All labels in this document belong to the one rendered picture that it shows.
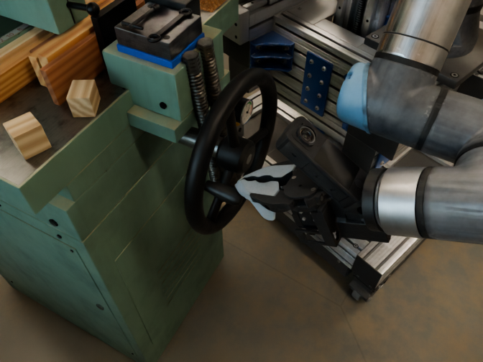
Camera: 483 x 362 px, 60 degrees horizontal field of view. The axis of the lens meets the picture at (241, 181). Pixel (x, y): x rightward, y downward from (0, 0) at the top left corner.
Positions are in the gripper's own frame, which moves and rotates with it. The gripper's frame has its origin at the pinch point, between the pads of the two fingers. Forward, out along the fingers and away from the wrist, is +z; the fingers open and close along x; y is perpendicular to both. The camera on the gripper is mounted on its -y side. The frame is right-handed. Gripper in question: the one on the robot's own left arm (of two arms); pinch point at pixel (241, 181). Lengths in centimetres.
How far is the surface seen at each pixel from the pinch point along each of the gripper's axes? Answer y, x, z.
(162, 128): -7.3, 3.6, 15.1
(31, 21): -28.7, 3.8, 30.8
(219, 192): 0.3, -2.3, 2.6
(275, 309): 76, 24, 42
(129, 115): -10.4, 3.3, 20.6
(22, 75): -22.7, -2.2, 32.0
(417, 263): 92, 64, 11
